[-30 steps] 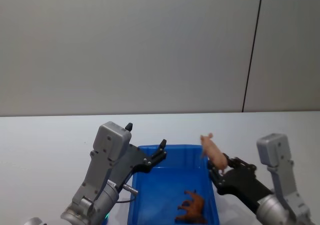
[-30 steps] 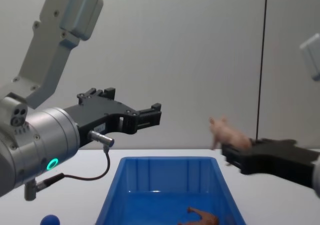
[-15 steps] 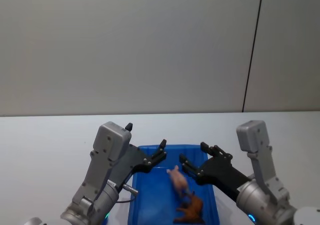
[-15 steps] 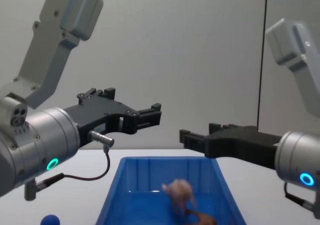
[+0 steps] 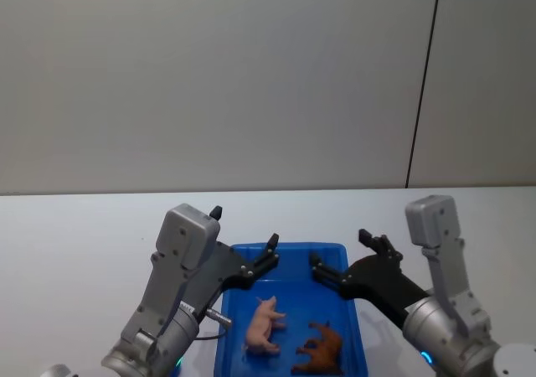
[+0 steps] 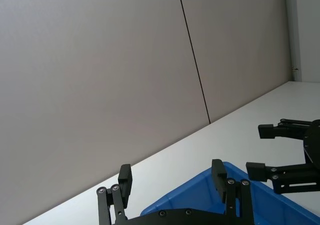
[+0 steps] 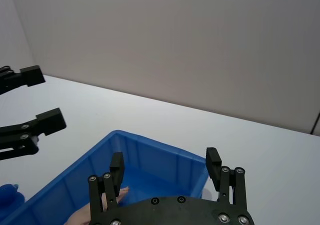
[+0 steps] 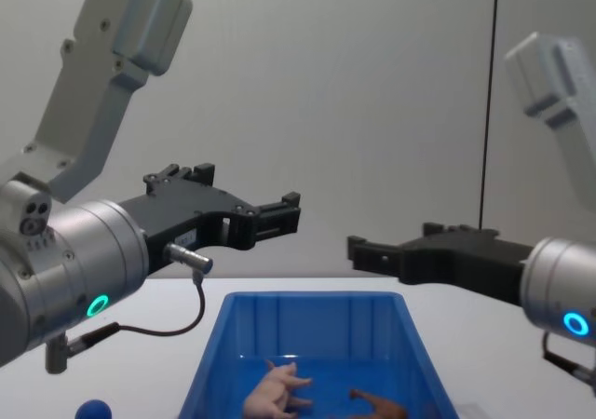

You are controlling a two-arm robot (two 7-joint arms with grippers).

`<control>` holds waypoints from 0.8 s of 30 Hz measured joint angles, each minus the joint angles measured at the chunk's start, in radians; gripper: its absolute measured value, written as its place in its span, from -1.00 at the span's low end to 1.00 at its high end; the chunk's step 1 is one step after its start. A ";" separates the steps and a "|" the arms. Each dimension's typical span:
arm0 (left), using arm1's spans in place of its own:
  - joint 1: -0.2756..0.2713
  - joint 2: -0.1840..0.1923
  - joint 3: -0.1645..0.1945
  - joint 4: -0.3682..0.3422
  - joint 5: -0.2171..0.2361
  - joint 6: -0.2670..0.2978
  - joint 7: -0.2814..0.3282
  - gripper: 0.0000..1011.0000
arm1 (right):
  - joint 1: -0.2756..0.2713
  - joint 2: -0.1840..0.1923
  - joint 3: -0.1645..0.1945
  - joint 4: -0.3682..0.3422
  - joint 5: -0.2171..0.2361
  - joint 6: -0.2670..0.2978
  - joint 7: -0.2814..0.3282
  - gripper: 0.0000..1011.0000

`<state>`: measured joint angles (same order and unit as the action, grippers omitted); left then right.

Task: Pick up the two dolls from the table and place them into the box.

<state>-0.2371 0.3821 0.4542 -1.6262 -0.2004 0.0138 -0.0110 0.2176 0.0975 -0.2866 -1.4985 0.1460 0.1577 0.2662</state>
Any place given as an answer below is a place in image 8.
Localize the thin dark left gripper cable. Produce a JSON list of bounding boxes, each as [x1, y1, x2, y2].
[[64, 243, 214, 351]]

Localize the small blue ball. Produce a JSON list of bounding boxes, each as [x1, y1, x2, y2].
[[75, 399, 114, 419]]

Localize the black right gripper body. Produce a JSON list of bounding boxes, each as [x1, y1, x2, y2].
[[399, 235, 535, 307]]

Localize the pink toy pig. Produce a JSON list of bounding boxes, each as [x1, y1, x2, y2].
[[242, 360, 315, 419]]

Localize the thin dark right gripper cable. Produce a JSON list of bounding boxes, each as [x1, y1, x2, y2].
[[541, 331, 596, 388]]

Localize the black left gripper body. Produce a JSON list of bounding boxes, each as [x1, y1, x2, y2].
[[119, 179, 257, 272]]

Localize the blue plastic bin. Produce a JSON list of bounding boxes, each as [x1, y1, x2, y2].
[[177, 291, 460, 419]]

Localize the thin dark gripper cable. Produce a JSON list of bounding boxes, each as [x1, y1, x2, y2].
[[541, 331, 596, 388], [64, 243, 214, 351]]

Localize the brown toy animal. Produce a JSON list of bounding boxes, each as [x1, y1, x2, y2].
[[348, 387, 410, 419]]

